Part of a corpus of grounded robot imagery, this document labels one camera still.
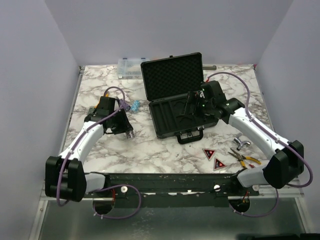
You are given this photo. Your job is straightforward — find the triangular red black card box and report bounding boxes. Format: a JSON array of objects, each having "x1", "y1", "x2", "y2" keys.
[
  {"x1": 213, "y1": 157, "x2": 227, "y2": 171},
  {"x1": 202, "y1": 148, "x2": 216, "y2": 161}
]

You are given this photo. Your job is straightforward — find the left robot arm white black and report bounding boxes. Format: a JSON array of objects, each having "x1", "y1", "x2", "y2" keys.
[{"x1": 44, "y1": 96, "x2": 134, "y2": 202}]

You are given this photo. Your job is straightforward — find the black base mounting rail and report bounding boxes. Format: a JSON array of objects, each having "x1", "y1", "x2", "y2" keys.
[{"x1": 85, "y1": 172, "x2": 259, "y2": 209}]

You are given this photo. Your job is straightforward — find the dark metal cylinder rod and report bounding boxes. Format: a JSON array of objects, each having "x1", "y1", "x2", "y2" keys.
[{"x1": 202, "y1": 65, "x2": 217, "y2": 71}]

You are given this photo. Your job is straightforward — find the light blue poker chip stack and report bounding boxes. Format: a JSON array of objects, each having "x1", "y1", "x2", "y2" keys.
[{"x1": 131, "y1": 100, "x2": 141, "y2": 113}]

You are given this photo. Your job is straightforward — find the lower triangular red black card box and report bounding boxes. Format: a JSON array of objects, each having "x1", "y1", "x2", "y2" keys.
[{"x1": 213, "y1": 157, "x2": 227, "y2": 171}]

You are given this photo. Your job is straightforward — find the clear plastic organizer box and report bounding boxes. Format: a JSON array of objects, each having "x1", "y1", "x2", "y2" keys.
[{"x1": 116, "y1": 57, "x2": 150, "y2": 79}]

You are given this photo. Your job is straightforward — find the purple poker chip stack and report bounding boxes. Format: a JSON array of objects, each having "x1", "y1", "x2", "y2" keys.
[{"x1": 119, "y1": 99, "x2": 131, "y2": 112}]

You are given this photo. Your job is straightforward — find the yellow handled pliers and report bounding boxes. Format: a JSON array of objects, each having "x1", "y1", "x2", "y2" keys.
[{"x1": 228, "y1": 148, "x2": 262, "y2": 169}]

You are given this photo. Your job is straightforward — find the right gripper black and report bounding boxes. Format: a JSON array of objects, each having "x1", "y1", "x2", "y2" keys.
[{"x1": 180, "y1": 91, "x2": 215, "y2": 122}]

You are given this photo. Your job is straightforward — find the black poker set case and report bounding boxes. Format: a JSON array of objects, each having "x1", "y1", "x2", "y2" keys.
[{"x1": 140, "y1": 52, "x2": 218, "y2": 145}]

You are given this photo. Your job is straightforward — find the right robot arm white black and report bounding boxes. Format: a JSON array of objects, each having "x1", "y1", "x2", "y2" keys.
[{"x1": 184, "y1": 80, "x2": 304, "y2": 196}]

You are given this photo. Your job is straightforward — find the upper triangular red black card box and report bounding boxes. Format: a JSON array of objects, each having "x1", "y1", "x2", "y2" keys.
[{"x1": 202, "y1": 148, "x2": 216, "y2": 161}]

